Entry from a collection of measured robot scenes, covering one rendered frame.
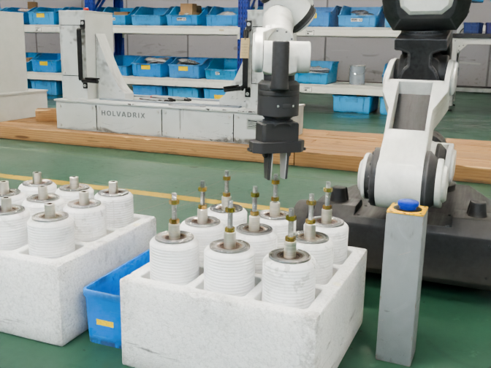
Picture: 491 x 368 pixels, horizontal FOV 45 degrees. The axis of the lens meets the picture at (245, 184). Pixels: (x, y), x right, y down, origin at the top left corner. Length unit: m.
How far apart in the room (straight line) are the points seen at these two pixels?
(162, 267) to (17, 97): 3.41
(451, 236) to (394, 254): 0.37
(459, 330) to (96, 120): 2.77
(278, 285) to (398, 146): 0.54
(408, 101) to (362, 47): 8.00
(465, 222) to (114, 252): 0.85
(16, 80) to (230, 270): 3.52
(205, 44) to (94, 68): 6.58
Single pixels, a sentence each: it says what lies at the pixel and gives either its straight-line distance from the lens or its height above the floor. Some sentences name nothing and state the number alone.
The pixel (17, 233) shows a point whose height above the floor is 0.21.
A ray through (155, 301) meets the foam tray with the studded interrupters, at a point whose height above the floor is 0.15.
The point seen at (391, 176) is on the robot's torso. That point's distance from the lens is 1.41.
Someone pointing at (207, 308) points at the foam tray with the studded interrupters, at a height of 0.16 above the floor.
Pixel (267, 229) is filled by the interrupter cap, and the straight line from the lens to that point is 1.22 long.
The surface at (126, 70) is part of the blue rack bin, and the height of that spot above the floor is 0.31.
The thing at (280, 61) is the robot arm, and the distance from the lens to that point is 1.21.
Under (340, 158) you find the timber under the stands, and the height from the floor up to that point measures 0.06.
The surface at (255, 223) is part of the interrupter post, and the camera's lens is 1.21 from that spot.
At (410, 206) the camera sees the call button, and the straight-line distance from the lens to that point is 1.18.
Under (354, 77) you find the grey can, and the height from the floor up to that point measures 0.33.
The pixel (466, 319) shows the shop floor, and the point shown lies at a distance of 1.53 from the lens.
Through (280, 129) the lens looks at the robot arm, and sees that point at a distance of 1.27.
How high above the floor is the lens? 0.62
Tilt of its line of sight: 13 degrees down
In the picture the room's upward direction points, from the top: 1 degrees clockwise
